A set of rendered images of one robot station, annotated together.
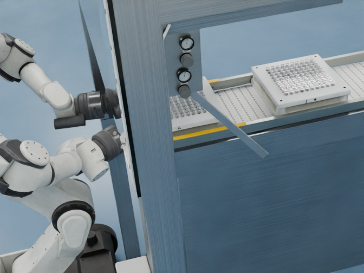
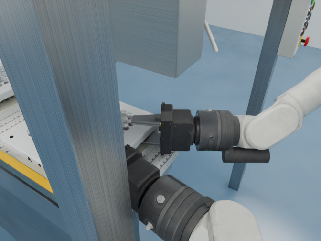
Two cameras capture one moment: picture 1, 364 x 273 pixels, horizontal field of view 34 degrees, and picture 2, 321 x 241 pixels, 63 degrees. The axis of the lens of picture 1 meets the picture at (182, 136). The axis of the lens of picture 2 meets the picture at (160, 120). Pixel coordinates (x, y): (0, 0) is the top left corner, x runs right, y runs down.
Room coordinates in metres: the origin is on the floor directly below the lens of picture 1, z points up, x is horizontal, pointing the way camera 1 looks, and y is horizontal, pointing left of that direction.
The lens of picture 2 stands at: (1.75, 0.43, 1.27)
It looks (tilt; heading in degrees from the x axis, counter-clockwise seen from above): 38 degrees down; 224
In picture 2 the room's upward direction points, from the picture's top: straight up
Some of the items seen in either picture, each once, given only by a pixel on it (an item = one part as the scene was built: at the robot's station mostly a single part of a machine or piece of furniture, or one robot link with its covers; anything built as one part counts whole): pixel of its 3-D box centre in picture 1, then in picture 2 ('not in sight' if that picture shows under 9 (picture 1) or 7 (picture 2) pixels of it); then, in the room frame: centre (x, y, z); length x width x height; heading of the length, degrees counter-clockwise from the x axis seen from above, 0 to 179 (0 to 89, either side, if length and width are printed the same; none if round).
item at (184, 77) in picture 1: (184, 75); not in sight; (1.36, -0.02, 1.10); 0.04 x 0.01 x 0.04; 102
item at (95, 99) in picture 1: (108, 103); (147, 192); (1.57, 0.22, 0.90); 0.12 x 0.10 x 0.13; 94
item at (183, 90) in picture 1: (184, 90); not in sight; (1.36, -0.02, 1.06); 0.03 x 0.03 x 0.04; 12
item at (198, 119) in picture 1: (179, 104); (86, 130); (1.54, 0.00, 0.89); 0.25 x 0.24 x 0.02; 12
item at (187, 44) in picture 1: (186, 43); not in sight; (1.36, -0.03, 1.20); 0.04 x 0.01 x 0.04; 102
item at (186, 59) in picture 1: (187, 58); not in sight; (1.36, -0.03, 1.16); 0.03 x 0.03 x 0.04; 12
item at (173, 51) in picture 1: (157, 57); (140, 3); (1.41, 0.05, 1.14); 0.22 x 0.11 x 0.20; 102
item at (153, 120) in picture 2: not in sight; (146, 118); (1.46, 0.11, 0.93); 0.06 x 0.03 x 0.02; 134
